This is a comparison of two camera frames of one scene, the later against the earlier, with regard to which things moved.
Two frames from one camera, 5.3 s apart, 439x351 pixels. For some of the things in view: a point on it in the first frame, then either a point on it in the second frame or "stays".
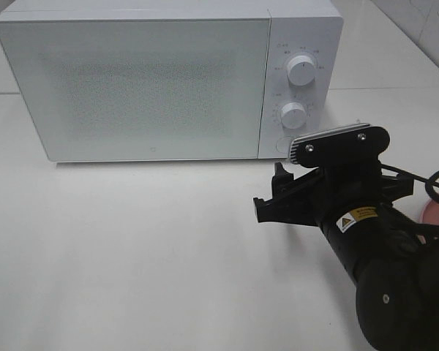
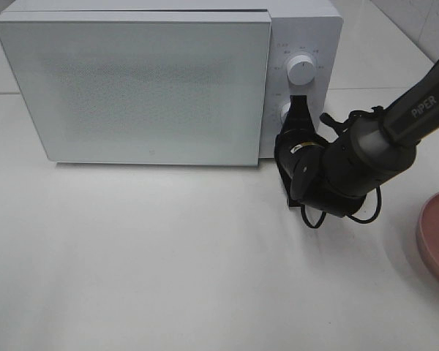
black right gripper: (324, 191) -> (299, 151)
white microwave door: (142, 89) stays
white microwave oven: (175, 81) stays
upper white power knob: (301, 70) stays
